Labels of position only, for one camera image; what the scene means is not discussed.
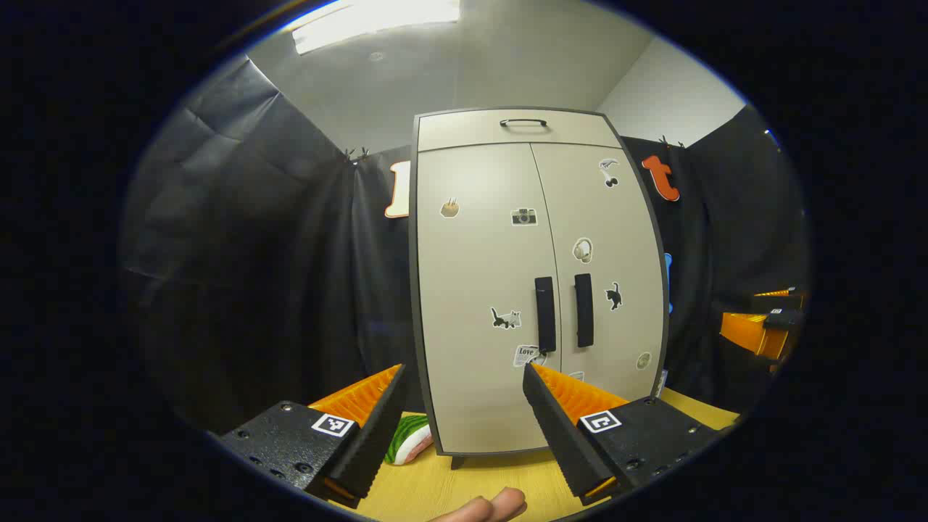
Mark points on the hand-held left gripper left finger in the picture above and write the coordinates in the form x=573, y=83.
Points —
x=377, y=435

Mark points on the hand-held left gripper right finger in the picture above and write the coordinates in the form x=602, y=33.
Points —
x=558, y=442

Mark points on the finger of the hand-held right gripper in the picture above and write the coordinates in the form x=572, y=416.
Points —
x=786, y=301
x=786, y=319

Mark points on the beige double-door shoe cabinet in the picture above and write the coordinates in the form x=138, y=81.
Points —
x=414, y=275

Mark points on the beige cabinet door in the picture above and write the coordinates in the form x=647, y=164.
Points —
x=471, y=275
x=623, y=232

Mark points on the beige cabinet drawer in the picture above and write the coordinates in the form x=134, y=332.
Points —
x=464, y=130

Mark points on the green and white toy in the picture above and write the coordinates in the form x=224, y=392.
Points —
x=406, y=442

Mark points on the black backdrop clip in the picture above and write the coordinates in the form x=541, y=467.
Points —
x=663, y=141
x=362, y=154

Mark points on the ceiling light panel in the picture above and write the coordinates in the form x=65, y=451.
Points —
x=377, y=18

